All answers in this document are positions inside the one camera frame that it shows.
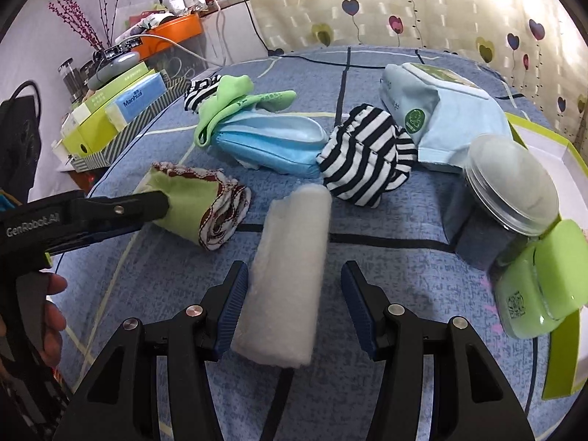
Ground green cloth with striped edge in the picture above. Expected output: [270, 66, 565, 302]
[136, 162, 252, 251]

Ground black white striped sock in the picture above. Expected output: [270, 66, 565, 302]
[317, 104, 417, 208]
[183, 75, 221, 112]

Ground white towel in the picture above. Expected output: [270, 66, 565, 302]
[231, 184, 332, 368]

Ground blue face masks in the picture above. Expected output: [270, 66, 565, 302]
[212, 110, 329, 179]

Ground person's left hand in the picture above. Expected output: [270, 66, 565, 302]
[0, 272, 69, 369]

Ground green cardboard box tray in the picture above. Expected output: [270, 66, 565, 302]
[498, 114, 587, 400]

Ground green plastic jar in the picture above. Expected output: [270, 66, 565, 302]
[495, 219, 587, 340]

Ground orange plastic bin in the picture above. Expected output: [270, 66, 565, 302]
[135, 14, 203, 61]

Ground clear jar with grey lid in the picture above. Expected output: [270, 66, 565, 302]
[444, 135, 559, 271]

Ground purple decorative branches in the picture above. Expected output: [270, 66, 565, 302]
[48, 0, 121, 52]

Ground light blue wet wipes pack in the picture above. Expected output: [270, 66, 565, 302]
[380, 63, 512, 172]

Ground heart patterned curtain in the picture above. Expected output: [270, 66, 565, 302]
[250, 0, 587, 137]

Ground black cable on bed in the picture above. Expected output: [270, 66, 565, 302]
[238, 0, 520, 102]

